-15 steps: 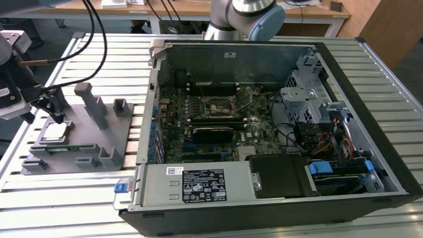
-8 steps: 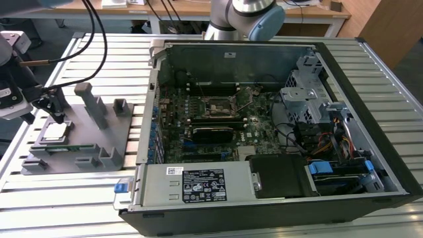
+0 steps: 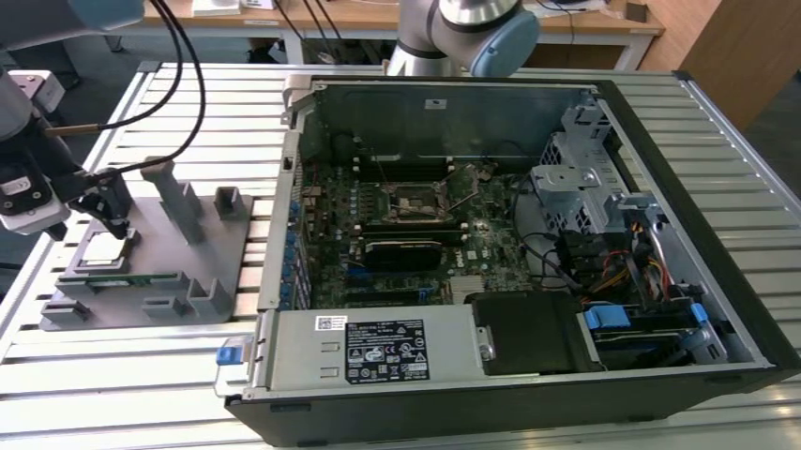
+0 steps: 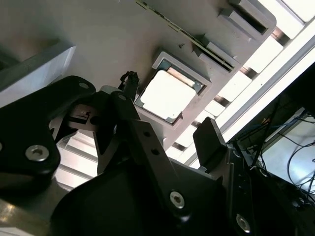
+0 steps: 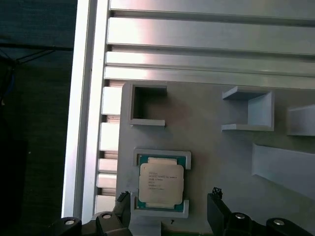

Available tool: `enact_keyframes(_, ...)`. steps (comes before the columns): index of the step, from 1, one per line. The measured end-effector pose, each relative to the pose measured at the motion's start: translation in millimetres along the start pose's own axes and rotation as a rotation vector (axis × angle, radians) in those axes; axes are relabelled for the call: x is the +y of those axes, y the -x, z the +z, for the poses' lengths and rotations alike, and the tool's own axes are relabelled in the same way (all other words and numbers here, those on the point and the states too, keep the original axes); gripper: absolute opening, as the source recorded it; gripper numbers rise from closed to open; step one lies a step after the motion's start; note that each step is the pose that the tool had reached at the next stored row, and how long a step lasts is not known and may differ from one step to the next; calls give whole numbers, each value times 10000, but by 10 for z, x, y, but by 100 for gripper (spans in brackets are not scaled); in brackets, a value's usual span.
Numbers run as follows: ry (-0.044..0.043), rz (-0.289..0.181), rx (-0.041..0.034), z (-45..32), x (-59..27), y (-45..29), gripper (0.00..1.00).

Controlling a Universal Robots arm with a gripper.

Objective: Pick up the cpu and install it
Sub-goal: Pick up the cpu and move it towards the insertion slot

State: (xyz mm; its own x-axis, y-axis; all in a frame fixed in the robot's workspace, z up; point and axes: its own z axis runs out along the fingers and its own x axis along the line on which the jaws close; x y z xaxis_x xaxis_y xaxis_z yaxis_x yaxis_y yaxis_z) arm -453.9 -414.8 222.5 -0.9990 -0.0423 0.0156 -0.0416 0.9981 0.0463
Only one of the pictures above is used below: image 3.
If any black PC case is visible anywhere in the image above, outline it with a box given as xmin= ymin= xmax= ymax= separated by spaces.
xmin=210 ymin=69 xmax=801 ymax=449

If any blue disk carrier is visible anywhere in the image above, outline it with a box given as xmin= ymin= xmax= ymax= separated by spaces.
xmin=577 ymin=302 xmax=711 ymax=371

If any black plastic shroud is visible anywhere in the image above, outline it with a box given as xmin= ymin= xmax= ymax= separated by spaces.
xmin=467 ymin=290 xmax=606 ymax=376

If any black RAM slot bank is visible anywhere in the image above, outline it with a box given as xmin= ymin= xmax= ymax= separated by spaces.
xmin=359 ymin=219 xmax=468 ymax=245
xmin=349 ymin=154 xmax=456 ymax=182

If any silver drive cage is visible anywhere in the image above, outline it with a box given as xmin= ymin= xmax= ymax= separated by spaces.
xmin=528 ymin=105 xmax=664 ymax=235

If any black graphics card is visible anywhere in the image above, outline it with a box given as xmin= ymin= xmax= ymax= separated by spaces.
xmin=361 ymin=239 xmax=443 ymax=273

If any pale grey wrist camera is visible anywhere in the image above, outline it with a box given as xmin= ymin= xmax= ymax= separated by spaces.
xmin=6 ymin=69 xmax=65 ymax=114

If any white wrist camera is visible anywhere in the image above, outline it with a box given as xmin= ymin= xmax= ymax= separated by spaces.
xmin=0 ymin=161 xmax=70 ymax=235

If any black expansion slot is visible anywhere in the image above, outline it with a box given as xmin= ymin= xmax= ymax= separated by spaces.
xmin=344 ymin=289 xmax=428 ymax=304

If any wooden desk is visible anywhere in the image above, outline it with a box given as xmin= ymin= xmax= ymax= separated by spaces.
xmin=140 ymin=0 xmax=666 ymax=71

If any silver heat sink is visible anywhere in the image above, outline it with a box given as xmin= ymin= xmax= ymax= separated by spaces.
xmin=449 ymin=276 xmax=487 ymax=301

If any silver CPU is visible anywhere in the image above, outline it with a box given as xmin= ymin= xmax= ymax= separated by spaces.
xmin=78 ymin=232 xmax=134 ymax=266

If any coloured power wire bundle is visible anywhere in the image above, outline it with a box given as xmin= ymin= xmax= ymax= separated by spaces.
xmin=577 ymin=224 xmax=674 ymax=301

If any thin metal locking lever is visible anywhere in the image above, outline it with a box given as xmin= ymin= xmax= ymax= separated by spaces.
xmin=371 ymin=149 xmax=391 ymax=188

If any grey parts rack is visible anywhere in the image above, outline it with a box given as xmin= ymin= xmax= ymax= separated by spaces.
xmin=37 ymin=156 xmax=256 ymax=333

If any green RAM stick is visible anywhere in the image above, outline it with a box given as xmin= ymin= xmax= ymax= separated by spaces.
xmin=84 ymin=273 xmax=180 ymax=287

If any green motherboard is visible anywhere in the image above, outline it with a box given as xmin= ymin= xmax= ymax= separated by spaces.
xmin=292 ymin=158 xmax=539 ymax=310

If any wooden cabinet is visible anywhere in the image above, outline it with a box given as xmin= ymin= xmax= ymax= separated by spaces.
xmin=636 ymin=0 xmax=801 ymax=132

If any silver power supply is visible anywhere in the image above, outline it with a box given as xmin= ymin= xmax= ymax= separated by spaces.
xmin=246 ymin=304 xmax=495 ymax=393

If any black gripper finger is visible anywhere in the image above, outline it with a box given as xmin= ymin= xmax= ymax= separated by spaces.
xmin=65 ymin=192 xmax=108 ymax=225
xmin=89 ymin=167 xmax=138 ymax=241

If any CPU socket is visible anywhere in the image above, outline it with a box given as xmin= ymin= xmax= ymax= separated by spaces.
xmin=384 ymin=179 xmax=452 ymax=224

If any metal socket cover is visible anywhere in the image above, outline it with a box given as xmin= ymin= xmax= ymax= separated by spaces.
xmin=432 ymin=161 xmax=499 ymax=213

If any black cable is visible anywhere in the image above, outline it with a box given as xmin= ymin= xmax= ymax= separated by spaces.
xmin=92 ymin=0 xmax=205 ymax=178

